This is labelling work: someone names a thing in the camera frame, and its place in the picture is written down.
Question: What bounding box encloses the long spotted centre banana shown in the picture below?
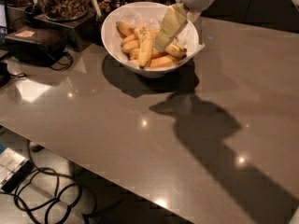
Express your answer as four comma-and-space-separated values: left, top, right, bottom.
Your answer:
134, 24, 153, 69

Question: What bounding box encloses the black device at left edge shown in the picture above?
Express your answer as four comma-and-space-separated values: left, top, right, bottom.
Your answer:
0, 62, 10, 88

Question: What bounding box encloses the banana at bowl back left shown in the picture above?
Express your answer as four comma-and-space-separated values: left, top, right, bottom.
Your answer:
116, 21, 134, 36

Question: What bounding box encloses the black cable on counter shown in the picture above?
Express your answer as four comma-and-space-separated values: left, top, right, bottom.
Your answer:
46, 50, 75, 72

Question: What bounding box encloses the dark metal jar stand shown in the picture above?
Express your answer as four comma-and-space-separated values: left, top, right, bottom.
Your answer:
34, 8, 100, 52

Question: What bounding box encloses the white ceramic bowl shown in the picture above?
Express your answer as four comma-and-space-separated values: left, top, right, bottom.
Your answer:
101, 7, 189, 77

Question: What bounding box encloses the white box on floor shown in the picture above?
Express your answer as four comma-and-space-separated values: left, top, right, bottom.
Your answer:
0, 145, 33, 193

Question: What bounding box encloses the black card terminal device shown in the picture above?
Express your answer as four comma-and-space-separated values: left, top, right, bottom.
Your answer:
5, 27, 66, 67

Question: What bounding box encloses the banana at bowl front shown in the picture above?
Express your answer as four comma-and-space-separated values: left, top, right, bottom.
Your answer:
129, 53, 180, 69

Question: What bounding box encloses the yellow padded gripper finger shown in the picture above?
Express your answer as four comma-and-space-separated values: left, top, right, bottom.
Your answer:
187, 12, 201, 22
153, 3, 188, 52

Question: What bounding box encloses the black cable on floor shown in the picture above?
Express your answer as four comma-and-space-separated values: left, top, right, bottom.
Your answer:
0, 140, 98, 224

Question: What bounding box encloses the banana at bowl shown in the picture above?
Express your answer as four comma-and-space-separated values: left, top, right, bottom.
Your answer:
116, 21, 134, 36
129, 53, 180, 69

